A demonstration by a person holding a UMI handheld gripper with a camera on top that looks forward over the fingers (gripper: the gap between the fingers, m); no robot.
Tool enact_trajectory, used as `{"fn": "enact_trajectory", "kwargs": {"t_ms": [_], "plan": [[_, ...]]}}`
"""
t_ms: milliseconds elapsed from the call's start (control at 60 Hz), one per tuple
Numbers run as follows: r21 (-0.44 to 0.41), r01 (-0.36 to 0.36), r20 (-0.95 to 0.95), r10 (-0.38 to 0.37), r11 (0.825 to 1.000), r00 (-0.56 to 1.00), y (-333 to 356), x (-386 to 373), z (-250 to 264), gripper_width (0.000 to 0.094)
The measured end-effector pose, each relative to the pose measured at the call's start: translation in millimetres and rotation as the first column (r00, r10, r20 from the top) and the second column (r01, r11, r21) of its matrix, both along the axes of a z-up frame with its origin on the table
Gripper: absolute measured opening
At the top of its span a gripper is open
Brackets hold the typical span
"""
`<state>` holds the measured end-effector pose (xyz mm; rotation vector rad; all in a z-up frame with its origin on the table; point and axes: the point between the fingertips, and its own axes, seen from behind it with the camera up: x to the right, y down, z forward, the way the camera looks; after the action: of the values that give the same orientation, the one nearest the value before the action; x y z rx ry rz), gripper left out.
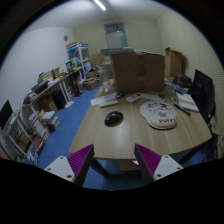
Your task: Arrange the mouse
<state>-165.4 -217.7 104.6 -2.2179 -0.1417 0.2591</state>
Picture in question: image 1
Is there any ceiling light tube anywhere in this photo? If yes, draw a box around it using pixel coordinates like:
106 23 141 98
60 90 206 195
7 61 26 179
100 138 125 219
94 0 106 11

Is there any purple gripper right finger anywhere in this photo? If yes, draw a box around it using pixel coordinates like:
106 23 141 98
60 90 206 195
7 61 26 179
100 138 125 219
134 144 182 184

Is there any tall cardboard box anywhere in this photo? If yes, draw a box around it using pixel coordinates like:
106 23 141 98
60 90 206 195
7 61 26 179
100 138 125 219
165 47 183 77

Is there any large cardboard box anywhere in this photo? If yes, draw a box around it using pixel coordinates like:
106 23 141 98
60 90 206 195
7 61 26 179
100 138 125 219
111 53 165 94

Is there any white paper sheet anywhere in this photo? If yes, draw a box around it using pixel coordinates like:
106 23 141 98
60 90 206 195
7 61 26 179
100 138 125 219
91 93 117 106

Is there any stack of books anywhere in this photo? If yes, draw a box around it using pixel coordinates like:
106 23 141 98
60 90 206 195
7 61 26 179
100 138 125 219
41 111 59 132

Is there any small black mouse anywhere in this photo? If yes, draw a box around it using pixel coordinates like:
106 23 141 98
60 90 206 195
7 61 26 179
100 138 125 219
115 93 125 99

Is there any pink printed mouse pad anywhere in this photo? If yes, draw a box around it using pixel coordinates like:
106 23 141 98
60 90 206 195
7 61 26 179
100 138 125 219
140 101 177 130

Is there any black computer mouse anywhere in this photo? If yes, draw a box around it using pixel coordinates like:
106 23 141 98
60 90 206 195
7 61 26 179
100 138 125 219
104 111 123 126

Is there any wooden side desk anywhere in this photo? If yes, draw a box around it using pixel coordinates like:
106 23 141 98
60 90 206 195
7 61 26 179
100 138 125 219
23 67 81 110

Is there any white flat device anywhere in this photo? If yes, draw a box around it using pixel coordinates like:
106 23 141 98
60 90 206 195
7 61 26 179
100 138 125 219
100 100 118 108

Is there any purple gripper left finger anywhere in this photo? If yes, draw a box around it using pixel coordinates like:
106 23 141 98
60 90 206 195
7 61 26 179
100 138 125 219
45 144 94 186

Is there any blue white display cabinet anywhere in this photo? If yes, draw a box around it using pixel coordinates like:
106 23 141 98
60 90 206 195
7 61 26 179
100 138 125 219
66 42 92 79

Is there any white bookshelf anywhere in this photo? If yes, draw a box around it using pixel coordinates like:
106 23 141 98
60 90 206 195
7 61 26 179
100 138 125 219
2 110 44 165

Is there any white remote control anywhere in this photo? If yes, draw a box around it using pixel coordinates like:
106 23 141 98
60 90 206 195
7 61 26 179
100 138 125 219
126 93 141 103

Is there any black monitor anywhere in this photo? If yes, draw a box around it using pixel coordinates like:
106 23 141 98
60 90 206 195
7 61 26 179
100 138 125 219
0 101 13 129

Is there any brown cardboard box floor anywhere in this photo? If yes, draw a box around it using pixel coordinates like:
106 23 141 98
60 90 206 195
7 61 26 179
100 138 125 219
83 78 100 90

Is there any black pen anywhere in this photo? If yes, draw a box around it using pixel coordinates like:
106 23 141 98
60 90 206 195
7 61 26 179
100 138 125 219
174 103 191 116

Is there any open notebook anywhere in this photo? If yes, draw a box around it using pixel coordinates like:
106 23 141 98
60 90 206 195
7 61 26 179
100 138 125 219
176 93 199 112

